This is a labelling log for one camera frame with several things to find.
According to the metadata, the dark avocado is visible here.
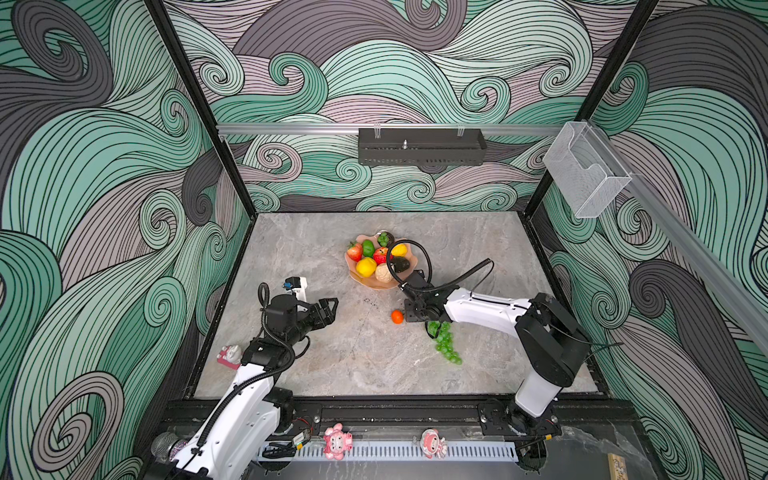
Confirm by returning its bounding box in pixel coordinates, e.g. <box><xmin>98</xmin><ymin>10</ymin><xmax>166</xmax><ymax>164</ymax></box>
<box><xmin>391</xmin><ymin>256</ymin><xmax>411</xmax><ymax>274</ymax></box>

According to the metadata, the pink scalloped fruit bowl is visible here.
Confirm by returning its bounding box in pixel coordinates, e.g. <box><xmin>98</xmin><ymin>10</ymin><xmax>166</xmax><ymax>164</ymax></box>
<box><xmin>344</xmin><ymin>234</ymin><xmax>418</xmax><ymax>290</ymax></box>

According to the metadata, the cream fake garlic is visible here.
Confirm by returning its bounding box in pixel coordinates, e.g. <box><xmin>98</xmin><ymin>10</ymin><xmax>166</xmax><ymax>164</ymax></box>
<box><xmin>375</xmin><ymin>264</ymin><xmax>393</xmax><ymax>284</ymax></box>

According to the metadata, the yellow lemon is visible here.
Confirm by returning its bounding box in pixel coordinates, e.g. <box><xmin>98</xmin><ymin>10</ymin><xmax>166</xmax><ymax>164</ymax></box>
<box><xmin>355</xmin><ymin>257</ymin><xmax>378</xmax><ymax>278</ymax></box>

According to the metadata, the yellow pear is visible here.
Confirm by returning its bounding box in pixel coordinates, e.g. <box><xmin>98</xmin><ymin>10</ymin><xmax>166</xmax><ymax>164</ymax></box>
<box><xmin>390</xmin><ymin>243</ymin><xmax>408</xmax><ymax>257</ymax></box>

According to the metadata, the red fake apple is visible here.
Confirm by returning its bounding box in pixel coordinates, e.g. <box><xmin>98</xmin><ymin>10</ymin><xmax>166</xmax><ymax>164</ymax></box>
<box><xmin>373</xmin><ymin>247</ymin><xmax>388</xmax><ymax>265</ymax></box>

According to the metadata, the green lime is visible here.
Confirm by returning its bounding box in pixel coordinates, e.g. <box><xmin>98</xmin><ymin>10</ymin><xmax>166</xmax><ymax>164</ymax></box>
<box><xmin>361</xmin><ymin>239</ymin><xmax>377</xmax><ymax>258</ymax></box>

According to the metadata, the dark brown mangosteen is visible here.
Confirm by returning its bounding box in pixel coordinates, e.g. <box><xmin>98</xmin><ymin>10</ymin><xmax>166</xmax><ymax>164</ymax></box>
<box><xmin>376</xmin><ymin>231</ymin><xmax>395</xmax><ymax>248</ymax></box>

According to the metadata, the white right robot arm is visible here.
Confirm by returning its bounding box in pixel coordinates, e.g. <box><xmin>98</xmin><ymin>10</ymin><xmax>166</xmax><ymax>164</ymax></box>
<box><xmin>398</xmin><ymin>271</ymin><xmax>593</xmax><ymax>420</ymax></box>

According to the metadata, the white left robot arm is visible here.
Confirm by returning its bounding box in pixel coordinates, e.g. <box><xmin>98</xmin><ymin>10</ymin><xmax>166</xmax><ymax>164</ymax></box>
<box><xmin>144</xmin><ymin>283</ymin><xmax>339</xmax><ymax>479</ymax></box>

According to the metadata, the orange tomato left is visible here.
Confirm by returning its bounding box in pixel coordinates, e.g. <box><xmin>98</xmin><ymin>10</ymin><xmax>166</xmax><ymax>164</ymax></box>
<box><xmin>391</xmin><ymin>310</ymin><xmax>405</xmax><ymax>324</ymax></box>

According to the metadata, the green grape bunch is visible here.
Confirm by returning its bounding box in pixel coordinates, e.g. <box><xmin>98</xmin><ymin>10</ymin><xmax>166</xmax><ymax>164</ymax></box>
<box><xmin>425</xmin><ymin>321</ymin><xmax>463</xmax><ymax>365</ymax></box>

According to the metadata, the white figurine on pink base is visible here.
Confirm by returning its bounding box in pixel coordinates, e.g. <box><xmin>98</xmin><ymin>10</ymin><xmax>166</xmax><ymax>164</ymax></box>
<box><xmin>216</xmin><ymin>345</ymin><xmax>243</xmax><ymax>370</ymax></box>

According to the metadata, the pink cat toy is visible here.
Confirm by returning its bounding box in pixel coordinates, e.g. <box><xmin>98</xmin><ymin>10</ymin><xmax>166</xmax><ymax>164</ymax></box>
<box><xmin>323</xmin><ymin>423</ymin><xmax>353</xmax><ymax>460</ymax></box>

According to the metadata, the pink haired doll toy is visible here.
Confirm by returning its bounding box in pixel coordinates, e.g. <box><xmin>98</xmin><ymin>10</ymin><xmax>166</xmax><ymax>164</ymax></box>
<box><xmin>419</xmin><ymin>429</ymin><xmax>448</xmax><ymax>459</ymax></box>

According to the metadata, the glitter purple cylinder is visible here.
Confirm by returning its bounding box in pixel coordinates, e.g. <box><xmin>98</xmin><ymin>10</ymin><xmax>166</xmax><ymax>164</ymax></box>
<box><xmin>150</xmin><ymin>432</ymin><xmax>187</xmax><ymax>464</ymax></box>

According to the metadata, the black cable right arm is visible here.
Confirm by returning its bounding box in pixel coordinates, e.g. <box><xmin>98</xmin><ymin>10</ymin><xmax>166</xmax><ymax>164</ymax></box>
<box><xmin>386</xmin><ymin>239</ymin><xmax>496</xmax><ymax>296</ymax></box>

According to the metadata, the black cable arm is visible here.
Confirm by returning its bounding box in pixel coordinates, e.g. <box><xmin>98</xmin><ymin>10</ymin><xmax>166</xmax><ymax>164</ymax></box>
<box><xmin>173</xmin><ymin>281</ymin><xmax>313</xmax><ymax>475</ymax></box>
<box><xmin>386</xmin><ymin>239</ymin><xmax>496</xmax><ymax>296</ymax></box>

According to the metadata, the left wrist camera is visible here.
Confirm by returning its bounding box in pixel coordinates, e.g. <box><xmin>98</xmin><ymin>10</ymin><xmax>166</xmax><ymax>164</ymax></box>
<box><xmin>283</xmin><ymin>276</ymin><xmax>308</xmax><ymax>302</ymax></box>

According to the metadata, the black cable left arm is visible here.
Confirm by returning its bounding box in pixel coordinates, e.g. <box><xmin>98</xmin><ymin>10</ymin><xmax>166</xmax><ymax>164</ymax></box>
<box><xmin>173</xmin><ymin>281</ymin><xmax>313</xmax><ymax>475</ymax></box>

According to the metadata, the white slotted cable duct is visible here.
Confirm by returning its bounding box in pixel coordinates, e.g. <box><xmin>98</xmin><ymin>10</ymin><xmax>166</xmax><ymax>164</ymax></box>
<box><xmin>275</xmin><ymin>441</ymin><xmax>519</xmax><ymax>463</ymax></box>

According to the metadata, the black wall tray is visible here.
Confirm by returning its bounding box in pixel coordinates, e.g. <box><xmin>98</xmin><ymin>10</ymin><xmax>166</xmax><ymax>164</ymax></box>
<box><xmin>357</xmin><ymin>127</ymin><xmax>488</xmax><ymax>167</ymax></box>

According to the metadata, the black corner frame post left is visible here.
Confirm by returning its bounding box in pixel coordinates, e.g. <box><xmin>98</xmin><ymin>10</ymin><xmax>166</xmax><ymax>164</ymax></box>
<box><xmin>145</xmin><ymin>0</ymin><xmax>258</xmax><ymax>223</ymax></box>

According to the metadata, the black corner frame post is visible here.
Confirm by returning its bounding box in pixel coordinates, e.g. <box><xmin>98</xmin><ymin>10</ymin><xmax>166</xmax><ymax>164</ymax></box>
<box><xmin>521</xmin><ymin>0</ymin><xmax>658</xmax><ymax>222</ymax></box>
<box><xmin>145</xmin><ymin>0</ymin><xmax>258</xmax><ymax>223</ymax></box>

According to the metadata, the clear acrylic wall box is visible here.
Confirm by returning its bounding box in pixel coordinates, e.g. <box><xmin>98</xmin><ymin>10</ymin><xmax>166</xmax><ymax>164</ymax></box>
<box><xmin>543</xmin><ymin>121</ymin><xmax>631</xmax><ymax>219</ymax></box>

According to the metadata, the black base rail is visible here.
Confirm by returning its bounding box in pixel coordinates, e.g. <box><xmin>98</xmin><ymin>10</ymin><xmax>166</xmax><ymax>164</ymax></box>
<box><xmin>158</xmin><ymin>392</ymin><xmax>637</xmax><ymax>442</ymax></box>

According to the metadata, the aluminium rail back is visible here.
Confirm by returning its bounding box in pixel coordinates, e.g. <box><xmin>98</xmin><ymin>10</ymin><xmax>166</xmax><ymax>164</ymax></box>
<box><xmin>216</xmin><ymin>122</ymin><xmax>562</xmax><ymax>137</ymax></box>

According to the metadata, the aluminium rail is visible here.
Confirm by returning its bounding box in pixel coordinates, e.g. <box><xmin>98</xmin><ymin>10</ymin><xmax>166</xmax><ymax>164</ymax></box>
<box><xmin>590</xmin><ymin>122</ymin><xmax>768</xmax><ymax>343</ymax></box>
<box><xmin>216</xmin><ymin>122</ymin><xmax>562</xmax><ymax>137</ymax></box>

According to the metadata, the black corner frame post right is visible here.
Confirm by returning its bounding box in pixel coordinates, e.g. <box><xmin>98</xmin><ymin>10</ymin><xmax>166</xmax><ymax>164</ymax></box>
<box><xmin>521</xmin><ymin>0</ymin><xmax>658</xmax><ymax>222</ymax></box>

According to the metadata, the aluminium rail right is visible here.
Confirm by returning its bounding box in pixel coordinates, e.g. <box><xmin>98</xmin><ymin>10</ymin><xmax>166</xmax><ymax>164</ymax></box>
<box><xmin>590</xmin><ymin>122</ymin><xmax>768</xmax><ymax>343</ymax></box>

